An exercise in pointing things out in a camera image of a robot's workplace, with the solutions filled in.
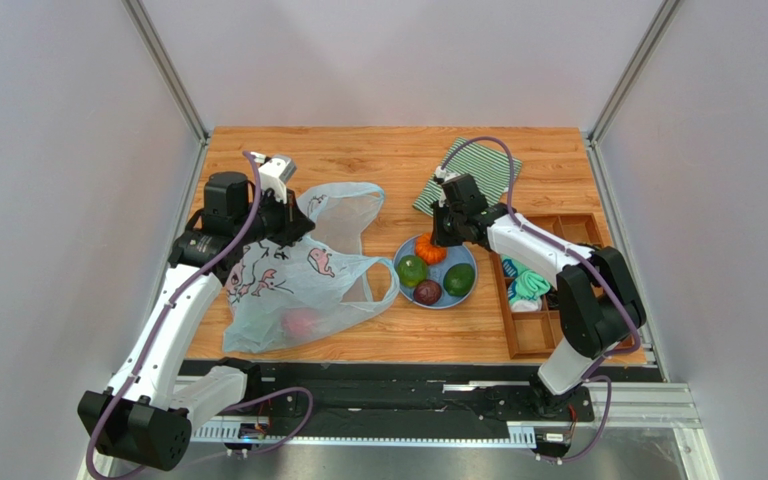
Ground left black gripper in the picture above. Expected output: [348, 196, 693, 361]
[233, 185, 314, 247]

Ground orange mini pumpkin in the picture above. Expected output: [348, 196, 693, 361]
[414, 233, 448, 266]

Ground dark green round fruit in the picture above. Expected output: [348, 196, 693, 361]
[396, 255, 428, 288]

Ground light blue cartoon plastic bag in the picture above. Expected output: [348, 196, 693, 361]
[222, 182, 399, 354]

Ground red apple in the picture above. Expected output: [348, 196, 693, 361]
[281, 308, 320, 340]

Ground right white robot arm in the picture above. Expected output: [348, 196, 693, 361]
[431, 168, 646, 396]

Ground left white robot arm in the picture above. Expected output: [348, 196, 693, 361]
[77, 168, 315, 479]

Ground green white striped cloth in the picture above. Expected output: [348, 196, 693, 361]
[436, 137, 522, 204]

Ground green avocado fruit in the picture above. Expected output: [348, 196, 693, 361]
[443, 263, 476, 297]

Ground dark purple passion fruit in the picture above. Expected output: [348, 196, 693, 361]
[412, 279, 443, 306]

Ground teal white socks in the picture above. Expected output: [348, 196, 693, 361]
[501, 256, 551, 313]

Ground wooden compartment tray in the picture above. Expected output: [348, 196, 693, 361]
[490, 213, 607, 361]

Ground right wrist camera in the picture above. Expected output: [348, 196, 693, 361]
[432, 166, 459, 185]

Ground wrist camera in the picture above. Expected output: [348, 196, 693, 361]
[249, 152, 297, 204]
[432, 166, 459, 185]

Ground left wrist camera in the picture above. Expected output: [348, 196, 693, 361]
[249, 152, 297, 204]

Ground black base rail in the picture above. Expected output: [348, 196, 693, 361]
[177, 359, 598, 442]

